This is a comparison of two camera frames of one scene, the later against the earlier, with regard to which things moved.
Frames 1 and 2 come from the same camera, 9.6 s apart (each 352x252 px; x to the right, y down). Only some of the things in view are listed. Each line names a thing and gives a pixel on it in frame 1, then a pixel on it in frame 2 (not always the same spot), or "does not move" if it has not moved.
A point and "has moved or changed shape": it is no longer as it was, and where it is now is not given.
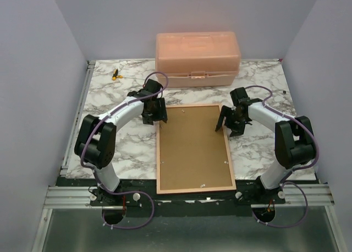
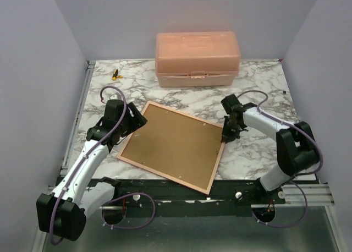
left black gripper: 160,103 -> 137,121
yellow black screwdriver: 120,76 does not move
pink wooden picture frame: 191,155 has moved or changed shape
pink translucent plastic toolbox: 197,59 does not move
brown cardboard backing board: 193,155 has moved or changed shape
